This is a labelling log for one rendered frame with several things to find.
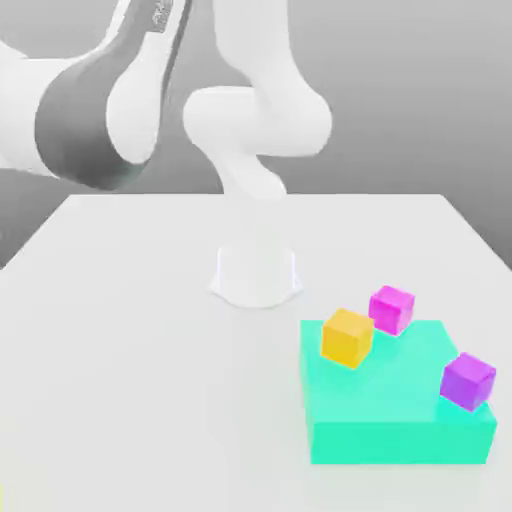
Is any small orange cube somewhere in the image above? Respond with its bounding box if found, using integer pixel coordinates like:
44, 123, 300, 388
320, 308, 376, 370

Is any large turquoise box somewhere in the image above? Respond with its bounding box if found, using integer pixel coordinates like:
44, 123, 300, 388
299, 319, 499, 466

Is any small purple cube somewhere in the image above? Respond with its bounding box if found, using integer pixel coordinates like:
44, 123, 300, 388
439, 352, 498, 413

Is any small magenta cube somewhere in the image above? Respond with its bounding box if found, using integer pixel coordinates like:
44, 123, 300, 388
368, 284, 416, 336

